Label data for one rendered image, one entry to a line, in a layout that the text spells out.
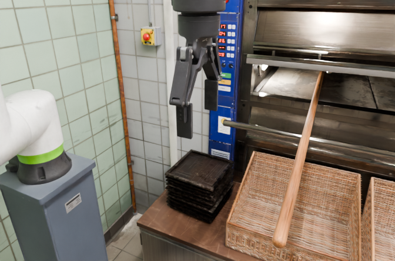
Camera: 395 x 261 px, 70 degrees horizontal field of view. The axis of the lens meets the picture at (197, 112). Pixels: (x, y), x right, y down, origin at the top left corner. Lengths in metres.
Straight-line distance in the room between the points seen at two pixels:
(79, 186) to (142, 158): 1.22
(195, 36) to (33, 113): 0.49
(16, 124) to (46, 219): 0.30
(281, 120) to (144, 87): 0.89
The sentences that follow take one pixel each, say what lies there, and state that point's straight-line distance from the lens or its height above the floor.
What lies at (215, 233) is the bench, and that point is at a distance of 1.55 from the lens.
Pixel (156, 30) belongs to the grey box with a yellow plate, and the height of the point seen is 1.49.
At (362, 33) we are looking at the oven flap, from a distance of 1.46.
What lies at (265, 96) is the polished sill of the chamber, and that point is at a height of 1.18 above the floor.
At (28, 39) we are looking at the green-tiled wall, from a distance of 1.55.
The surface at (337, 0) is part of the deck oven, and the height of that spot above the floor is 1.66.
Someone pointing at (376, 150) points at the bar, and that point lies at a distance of 1.22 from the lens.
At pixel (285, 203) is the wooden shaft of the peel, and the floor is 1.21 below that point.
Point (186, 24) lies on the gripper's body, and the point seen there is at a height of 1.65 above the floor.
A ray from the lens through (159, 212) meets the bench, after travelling 1.67.
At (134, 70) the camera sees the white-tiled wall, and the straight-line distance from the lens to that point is 1.90.
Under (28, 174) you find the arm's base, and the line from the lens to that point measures 0.94.
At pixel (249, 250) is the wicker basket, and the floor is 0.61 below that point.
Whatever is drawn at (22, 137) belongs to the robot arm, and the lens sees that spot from 0.79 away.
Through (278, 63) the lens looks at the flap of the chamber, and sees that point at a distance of 1.35.
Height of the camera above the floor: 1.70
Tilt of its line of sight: 23 degrees down
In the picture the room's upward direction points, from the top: straight up
